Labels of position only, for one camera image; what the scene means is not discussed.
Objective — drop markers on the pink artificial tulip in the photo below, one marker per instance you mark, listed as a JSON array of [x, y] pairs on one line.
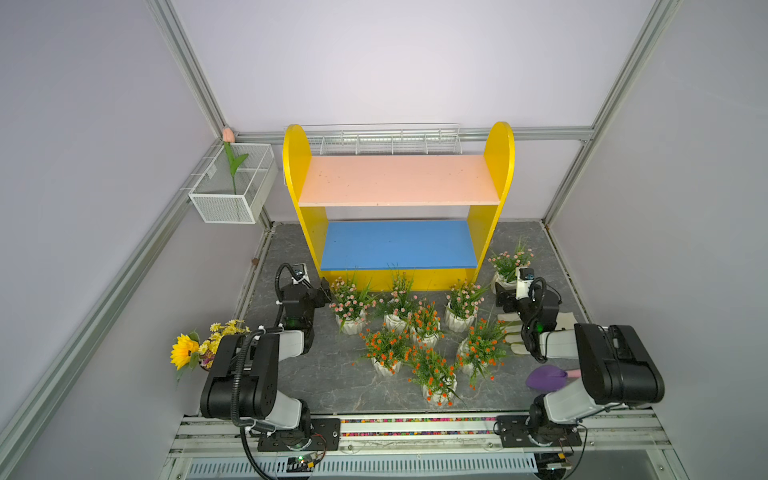
[[234, 161]]

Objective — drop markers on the orange flower pot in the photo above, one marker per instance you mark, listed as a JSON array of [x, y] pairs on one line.
[[484, 347], [387, 350], [424, 325], [435, 376]]

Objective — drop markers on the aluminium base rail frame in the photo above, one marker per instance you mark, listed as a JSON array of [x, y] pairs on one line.
[[619, 444]]

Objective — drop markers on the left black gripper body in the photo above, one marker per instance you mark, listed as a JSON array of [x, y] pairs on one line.
[[315, 301]]

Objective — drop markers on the white wire wall basket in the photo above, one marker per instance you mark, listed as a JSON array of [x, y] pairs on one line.
[[212, 193]]

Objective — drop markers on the yellow rack with coloured shelves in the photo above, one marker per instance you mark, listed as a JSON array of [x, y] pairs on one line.
[[433, 253]]

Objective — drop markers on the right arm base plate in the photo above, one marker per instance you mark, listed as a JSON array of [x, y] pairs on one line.
[[522, 431]]

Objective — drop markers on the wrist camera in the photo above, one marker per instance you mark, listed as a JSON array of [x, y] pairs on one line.
[[300, 274], [524, 278]]

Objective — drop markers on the white grey work glove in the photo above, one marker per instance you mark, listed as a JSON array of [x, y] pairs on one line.
[[517, 342]]

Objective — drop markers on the sunflower bouquet in basket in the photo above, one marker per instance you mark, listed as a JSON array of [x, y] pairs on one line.
[[190, 351]]

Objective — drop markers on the pink flower pot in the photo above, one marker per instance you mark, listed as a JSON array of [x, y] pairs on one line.
[[398, 307], [507, 263], [463, 301], [351, 302]]

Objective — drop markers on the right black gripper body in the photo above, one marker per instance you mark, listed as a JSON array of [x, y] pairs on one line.
[[520, 308]]

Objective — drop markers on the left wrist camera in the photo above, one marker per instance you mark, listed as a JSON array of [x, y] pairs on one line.
[[300, 274]]

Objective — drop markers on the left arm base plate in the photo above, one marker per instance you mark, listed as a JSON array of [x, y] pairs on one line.
[[324, 434]]

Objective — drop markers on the purple trowel pink handle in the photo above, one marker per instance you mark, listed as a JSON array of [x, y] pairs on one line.
[[548, 378]]

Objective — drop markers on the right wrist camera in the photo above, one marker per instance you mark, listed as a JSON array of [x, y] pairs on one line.
[[524, 278]]

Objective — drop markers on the white wire rail basket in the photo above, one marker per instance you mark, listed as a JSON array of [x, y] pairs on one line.
[[367, 139]]

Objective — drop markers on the pink flower pot far right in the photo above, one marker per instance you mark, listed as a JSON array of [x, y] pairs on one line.
[[507, 263]]

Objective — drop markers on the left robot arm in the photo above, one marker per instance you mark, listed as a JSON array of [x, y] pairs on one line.
[[242, 384]]

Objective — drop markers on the pink flower pot far left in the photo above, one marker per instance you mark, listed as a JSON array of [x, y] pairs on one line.
[[351, 302]]

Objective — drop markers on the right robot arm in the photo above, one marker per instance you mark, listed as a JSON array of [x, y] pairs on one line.
[[615, 369]]

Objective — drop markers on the pink flower pot middle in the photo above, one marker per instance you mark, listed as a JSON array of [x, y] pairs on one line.
[[398, 307]]

